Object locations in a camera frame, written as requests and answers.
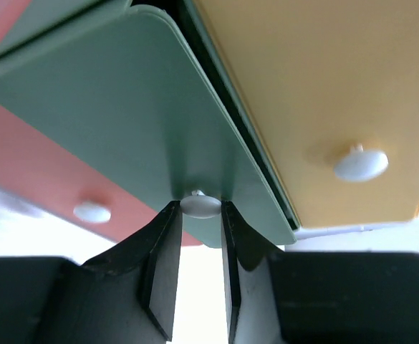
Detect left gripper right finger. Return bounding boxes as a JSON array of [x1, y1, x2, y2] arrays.
[[221, 201, 419, 343]]

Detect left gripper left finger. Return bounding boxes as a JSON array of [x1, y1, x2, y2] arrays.
[[0, 201, 181, 343]]

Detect red drawer box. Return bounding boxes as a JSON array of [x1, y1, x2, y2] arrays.
[[0, 0, 205, 248]]

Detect green drawer box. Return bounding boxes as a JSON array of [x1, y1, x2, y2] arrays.
[[0, 1, 299, 244]]

